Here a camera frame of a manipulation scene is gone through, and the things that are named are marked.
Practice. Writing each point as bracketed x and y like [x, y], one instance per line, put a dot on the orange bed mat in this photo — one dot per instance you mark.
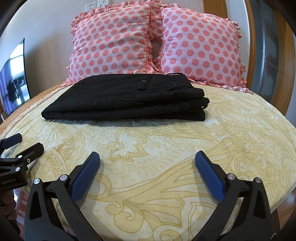
[34, 99]

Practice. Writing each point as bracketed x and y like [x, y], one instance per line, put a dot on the person's left hand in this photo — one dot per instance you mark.
[8, 208]

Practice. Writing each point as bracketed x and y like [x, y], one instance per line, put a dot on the yellow patterned blanket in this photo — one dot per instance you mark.
[161, 150]

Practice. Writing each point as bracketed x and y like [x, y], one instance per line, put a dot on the pink polka dot pillow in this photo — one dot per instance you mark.
[198, 46]
[108, 41]

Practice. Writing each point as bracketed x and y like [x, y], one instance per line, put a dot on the black flat screen television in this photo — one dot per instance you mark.
[16, 81]

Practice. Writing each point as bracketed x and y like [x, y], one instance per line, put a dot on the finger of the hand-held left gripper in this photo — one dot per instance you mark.
[34, 149]
[12, 140]

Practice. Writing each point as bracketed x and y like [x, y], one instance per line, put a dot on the white wall socket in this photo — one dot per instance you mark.
[92, 2]
[103, 2]

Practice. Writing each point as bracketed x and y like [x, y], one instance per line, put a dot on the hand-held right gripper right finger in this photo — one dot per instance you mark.
[209, 178]

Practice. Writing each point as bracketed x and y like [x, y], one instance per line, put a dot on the wooden headboard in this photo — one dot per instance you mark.
[215, 7]

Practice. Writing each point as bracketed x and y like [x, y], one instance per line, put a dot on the wooden bed base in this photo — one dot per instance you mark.
[285, 208]

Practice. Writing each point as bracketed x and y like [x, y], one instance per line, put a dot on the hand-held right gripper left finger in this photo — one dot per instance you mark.
[85, 178]

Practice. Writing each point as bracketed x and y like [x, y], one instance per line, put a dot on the black pants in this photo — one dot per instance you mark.
[115, 99]

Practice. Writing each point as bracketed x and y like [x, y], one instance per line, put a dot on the wardrobe with grey sliding door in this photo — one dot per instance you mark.
[270, 46]

